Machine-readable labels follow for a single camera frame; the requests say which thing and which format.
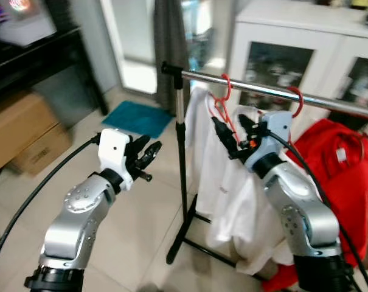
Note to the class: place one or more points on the white glass door cabinet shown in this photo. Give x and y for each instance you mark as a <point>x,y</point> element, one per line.
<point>329,42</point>

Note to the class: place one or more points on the brown cardboard box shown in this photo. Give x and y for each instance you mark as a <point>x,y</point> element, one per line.
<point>50,155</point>
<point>19,121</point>

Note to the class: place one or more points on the white t-shirt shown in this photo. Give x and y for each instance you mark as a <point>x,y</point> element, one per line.
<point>223,194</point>

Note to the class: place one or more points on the black desk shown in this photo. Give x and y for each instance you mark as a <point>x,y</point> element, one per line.
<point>25,61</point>

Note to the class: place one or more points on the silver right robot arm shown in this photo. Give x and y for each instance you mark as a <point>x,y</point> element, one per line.
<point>299,213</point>

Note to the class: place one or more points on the grey white appliance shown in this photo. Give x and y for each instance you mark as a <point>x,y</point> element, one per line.
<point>25,27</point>

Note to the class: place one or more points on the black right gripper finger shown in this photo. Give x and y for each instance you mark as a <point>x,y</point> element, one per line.
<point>225,139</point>
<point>248,126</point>

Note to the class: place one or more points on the teal floor mat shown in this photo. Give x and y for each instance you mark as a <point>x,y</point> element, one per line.
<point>138,118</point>

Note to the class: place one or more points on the red t-shirt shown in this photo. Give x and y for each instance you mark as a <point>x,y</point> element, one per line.
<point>336,176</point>

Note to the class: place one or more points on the white framed glass door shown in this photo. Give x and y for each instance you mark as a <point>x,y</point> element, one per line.
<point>141,36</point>

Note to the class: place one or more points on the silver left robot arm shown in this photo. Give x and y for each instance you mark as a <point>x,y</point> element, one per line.
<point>74,213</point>

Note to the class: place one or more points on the black chrome clothes rack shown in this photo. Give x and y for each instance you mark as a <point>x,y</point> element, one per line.
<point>182,152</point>

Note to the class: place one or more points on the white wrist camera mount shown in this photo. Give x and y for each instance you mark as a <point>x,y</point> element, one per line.
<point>114,149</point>
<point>278,128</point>

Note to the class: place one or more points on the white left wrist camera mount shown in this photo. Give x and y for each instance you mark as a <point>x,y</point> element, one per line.
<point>114,149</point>

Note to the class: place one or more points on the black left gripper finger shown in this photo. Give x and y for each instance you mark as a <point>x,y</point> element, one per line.
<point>141,142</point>
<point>152,153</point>

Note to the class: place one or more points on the grey curtain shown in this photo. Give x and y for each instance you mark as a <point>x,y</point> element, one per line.
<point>170,36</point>

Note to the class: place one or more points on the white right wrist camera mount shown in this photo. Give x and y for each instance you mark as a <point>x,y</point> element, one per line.
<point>278,128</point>

